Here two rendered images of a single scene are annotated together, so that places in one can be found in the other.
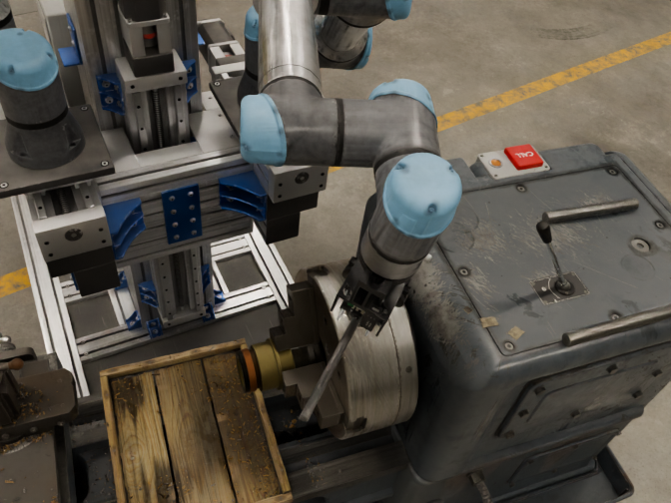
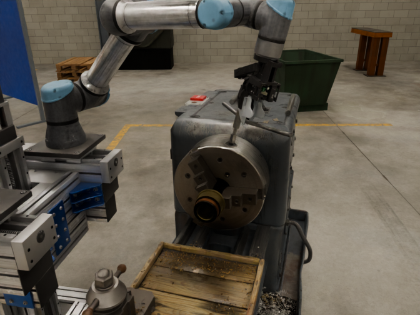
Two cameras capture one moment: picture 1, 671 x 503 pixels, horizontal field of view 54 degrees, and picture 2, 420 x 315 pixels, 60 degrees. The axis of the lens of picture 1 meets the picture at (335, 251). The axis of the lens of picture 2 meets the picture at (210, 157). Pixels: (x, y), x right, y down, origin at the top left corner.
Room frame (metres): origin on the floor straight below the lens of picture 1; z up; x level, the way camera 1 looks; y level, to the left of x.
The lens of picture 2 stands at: (-0.06, 0.80, 1.66)
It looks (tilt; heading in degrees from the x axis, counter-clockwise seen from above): 23 degrees down; 313
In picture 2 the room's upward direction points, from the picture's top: 1 degrees counter-clockwise
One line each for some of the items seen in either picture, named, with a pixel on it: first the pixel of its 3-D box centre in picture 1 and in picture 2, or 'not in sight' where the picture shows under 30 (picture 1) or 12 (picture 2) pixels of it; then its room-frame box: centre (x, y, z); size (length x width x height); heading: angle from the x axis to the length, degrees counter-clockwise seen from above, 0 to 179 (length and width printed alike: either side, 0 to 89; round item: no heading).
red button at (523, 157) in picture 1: (522, 158); (198, 99); (1.06, -0.35, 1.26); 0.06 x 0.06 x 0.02; 26
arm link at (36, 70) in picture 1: (24, 74); not in sight; (0.99, 0.63, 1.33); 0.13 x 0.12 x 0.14; 54
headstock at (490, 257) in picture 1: (522, 299); (240, 147); (0.86, -0.40, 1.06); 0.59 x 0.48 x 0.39; 116
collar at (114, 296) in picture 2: not in sight; (105, 289); (0.47, 0.54, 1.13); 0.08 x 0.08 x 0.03
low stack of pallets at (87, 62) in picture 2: not in sight; (82, 69); (8.15, -3.63, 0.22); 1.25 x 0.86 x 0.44; 134
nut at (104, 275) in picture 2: not in sight; (104, 277); (0.47, 0.54, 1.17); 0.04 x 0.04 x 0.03
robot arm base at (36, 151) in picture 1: (41, 125); not in sight; (0.99, 0.62, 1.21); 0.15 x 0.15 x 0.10
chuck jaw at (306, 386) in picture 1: (321, 398); (242, 196); (0.55, -0.02, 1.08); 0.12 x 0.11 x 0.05; 26
